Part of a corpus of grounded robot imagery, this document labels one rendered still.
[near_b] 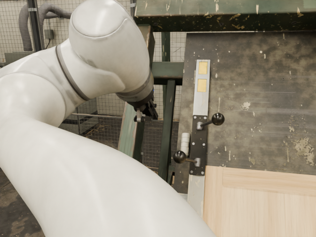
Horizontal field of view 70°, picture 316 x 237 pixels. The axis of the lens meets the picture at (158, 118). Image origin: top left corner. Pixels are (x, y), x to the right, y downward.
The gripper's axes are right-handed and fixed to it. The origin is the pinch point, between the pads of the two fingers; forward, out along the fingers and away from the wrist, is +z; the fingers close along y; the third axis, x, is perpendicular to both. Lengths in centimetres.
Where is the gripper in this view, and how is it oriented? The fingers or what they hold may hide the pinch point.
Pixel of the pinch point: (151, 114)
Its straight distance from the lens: 69.0
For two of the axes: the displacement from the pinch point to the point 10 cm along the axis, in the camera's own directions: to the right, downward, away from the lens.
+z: 1.6, 3.0, 9.4
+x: 9.8, 0.6, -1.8
